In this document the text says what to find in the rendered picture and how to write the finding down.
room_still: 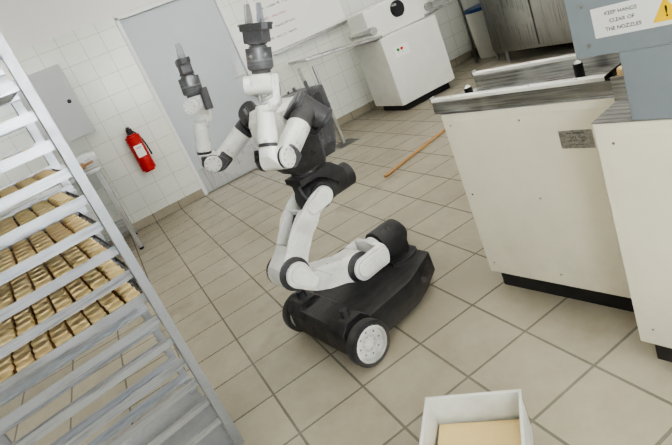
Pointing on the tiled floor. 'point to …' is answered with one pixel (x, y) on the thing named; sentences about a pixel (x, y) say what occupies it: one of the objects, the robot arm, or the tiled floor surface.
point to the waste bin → (479, 31)
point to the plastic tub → (476, 419)
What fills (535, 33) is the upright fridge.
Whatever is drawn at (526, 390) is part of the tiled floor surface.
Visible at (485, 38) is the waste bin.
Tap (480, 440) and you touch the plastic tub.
